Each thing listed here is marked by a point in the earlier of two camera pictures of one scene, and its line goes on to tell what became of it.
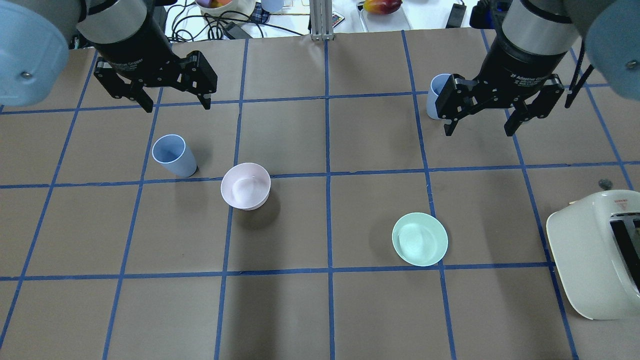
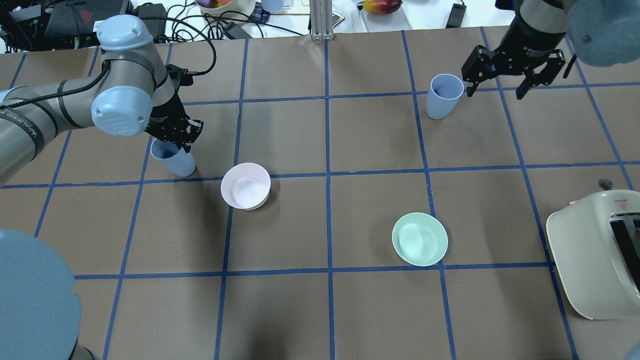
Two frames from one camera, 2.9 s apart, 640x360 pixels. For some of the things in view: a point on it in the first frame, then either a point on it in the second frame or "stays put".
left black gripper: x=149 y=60 -> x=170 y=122
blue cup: x=170 y=151 stays put
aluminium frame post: x=321 y=21 stays put
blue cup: x=437 y=83 stays put
